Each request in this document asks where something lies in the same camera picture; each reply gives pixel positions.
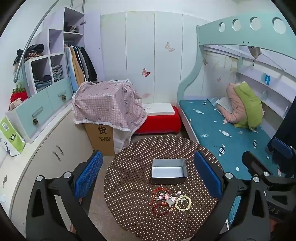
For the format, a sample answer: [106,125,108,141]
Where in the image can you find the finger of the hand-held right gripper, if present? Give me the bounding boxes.
[269,137,296,178]
[242,151,296,184]

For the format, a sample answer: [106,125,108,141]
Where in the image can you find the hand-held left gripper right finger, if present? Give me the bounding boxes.
[194,151,271,241]

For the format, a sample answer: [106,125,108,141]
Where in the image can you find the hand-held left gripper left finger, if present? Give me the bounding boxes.
[25,151,103,241]

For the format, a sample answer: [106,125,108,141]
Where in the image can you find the rectangular metal tin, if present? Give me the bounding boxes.
[151,159,187,185]

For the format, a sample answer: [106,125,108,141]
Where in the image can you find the cream bead bracelet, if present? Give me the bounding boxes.
[174,196,192,211]

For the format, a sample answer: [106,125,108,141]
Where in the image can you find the pink bow hair clip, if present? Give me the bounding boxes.
[166,190,183,206]

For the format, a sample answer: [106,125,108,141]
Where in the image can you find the red cord bracelet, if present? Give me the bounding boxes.
[152,187,172,202]

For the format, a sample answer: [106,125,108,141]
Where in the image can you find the dark red bead bracelet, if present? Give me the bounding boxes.
[151,203,174,217]

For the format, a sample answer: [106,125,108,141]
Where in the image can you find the cardboard box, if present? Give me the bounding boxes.
[84,122,116,157]

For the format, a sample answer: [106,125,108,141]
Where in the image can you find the round polka dot table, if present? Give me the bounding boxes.
[104,136,232,241]

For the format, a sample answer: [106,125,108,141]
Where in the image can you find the teal bed mattress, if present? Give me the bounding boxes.
[179,99,288,181]

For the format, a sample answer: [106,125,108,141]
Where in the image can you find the white low cabinet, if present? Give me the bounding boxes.
[0,102,95,234]

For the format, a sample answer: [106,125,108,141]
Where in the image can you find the green jacket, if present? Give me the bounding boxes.
[233,82,264,131]

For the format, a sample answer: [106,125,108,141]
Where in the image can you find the white bedside shelf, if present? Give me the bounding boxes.
[236,53,296,121]

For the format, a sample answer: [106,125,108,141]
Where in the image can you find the pink jacket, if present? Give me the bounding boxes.
[220,83,246,123]

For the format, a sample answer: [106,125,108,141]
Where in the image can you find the red ottoman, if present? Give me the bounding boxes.
[135,106,182,135]

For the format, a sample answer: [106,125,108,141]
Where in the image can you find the pink checked cloth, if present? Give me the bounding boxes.
[72,79,148,153]

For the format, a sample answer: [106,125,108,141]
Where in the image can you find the white board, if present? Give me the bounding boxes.
[144,103,176,115]

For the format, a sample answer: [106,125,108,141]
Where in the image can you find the green and white package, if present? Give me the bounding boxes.
[0,116,26,157]

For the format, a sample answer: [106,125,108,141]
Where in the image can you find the grey round hanging object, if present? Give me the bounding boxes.
[248,46,262,59]

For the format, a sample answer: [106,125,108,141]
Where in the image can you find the folded jeans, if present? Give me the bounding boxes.
[51,65,64,82]
[33,75,53,92]

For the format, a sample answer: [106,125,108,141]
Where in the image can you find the red plush toy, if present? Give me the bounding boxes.
[9,83,28,110]

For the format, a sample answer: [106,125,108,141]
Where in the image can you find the row of hanging clothes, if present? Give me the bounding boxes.
[64,44,98,93]

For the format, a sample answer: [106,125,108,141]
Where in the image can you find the pile of dark clothes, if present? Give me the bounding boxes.
[13,44,45,66]

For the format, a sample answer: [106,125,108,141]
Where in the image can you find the white panelled wardrobe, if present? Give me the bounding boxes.
[100,11,198,107]

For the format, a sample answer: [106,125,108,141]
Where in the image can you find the white shelf unit teal drawers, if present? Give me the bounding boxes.
[6,6,86,144]

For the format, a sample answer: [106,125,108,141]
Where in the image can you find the shoes on shelf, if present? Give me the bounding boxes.
[64,22,79,33]

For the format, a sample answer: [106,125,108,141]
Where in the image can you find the light teal bunk bed frame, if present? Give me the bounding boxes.
[177,11,296,144]

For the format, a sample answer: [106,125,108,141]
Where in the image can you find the curved metal rail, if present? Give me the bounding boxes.
[13,0,85,83]

